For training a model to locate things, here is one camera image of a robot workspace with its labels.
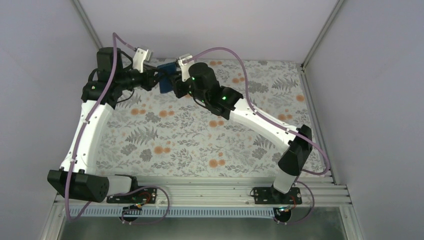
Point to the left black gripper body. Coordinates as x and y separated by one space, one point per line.
147 83

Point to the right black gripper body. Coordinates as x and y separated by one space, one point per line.
179 92

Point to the blue card holder wallet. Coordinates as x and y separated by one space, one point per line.
166 71

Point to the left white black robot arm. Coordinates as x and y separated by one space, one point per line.
76 177

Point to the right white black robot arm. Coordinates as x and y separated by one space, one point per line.
199 81

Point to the floral patterned table mat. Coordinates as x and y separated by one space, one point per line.
154 134

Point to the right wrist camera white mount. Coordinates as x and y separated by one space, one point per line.
184 62

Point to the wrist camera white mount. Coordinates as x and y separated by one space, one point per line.
184 62
140 57

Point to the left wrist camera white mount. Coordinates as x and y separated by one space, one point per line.
140 57

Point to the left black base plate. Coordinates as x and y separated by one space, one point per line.
144 196

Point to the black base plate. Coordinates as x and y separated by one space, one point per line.
270 196
144 196

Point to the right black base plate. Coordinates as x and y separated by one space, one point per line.
270 196

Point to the grey slotted cable duct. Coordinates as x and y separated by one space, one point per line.
181 212

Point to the aluminium rail frame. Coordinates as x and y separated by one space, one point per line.
235 191

